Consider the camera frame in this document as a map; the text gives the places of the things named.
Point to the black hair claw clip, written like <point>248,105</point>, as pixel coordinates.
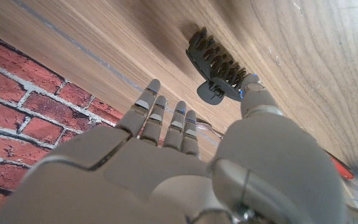
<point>216,67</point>

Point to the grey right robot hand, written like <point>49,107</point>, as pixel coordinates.
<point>154,183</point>

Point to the red brick print backdrop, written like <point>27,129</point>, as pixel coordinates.
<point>17,109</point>

